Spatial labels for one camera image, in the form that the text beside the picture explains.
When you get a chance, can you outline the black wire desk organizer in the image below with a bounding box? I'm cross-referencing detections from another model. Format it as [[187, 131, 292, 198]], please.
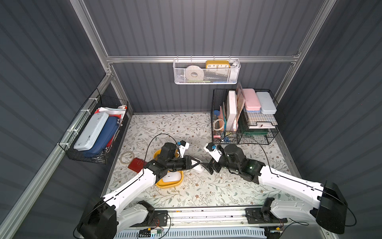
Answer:
[[210, 89, 279, 145]]

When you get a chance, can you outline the light blue pencil case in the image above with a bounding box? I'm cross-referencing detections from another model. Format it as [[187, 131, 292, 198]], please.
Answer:
[[256, 91, 277, 115]]

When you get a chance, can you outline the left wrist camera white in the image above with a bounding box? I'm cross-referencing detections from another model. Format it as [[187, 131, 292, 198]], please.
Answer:
[[177, 140, 190, 158]]

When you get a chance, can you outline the white tape roll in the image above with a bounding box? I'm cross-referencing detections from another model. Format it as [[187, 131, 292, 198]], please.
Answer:
[[185, 65, 205, 81]]

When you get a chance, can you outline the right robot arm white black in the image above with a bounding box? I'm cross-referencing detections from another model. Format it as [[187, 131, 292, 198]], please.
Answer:
[[204, 142, 348, 235]]

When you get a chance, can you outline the white rounded mouse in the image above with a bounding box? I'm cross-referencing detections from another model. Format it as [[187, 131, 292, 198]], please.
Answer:
[[193, 164, 205, 173]]

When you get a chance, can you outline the white flat case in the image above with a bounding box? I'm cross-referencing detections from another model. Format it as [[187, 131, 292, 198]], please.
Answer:
[[73, 112, 109, 151]]

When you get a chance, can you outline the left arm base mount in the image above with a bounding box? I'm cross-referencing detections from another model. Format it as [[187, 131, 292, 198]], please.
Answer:
[[131, 210, 169, 228]]

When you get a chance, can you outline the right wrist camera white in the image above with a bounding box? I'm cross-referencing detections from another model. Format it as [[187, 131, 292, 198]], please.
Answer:
[[204, 142, 222, 162]]

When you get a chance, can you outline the pink pencil case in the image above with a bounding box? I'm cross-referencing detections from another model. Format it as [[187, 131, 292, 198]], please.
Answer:
[[243, 88, 261, 112]]

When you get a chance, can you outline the white box upright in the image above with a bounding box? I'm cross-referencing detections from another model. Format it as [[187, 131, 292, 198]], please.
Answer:
[[226, 91, 237, 131]]

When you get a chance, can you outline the navy blue case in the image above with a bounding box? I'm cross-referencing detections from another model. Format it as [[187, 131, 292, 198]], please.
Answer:
[[83, 116, 119, 158]]

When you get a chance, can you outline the yellow plastic storage box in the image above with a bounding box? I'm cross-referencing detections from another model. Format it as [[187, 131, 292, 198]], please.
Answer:
[[153, 149, 184, 189]]

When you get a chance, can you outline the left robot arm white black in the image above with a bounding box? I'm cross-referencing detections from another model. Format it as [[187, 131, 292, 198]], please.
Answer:
[[73, 142, 201, 239]]

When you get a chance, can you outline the coiled white cable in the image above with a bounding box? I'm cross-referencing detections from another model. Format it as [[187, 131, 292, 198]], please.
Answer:
[[119, 151, 135, 164]]

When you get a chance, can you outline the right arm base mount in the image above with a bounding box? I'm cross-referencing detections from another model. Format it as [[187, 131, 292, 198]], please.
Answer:
[[245, 208, 288, 224]]

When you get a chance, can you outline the white wire wall basket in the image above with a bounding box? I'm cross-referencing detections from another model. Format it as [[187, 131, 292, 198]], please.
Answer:
[[173, 57, 241, 85]]

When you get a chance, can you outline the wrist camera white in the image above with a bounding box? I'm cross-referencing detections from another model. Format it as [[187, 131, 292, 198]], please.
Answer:
[[177, 140, 190, 158], [204, 142, 222, 162]]

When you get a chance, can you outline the black wire side basket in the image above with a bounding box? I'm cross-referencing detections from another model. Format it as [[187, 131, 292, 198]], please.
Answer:
[[58, 90, 129, 164]]

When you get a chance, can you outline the yellow clock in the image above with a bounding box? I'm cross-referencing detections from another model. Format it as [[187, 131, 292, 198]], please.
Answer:
[[206, 60, 230, 69]]

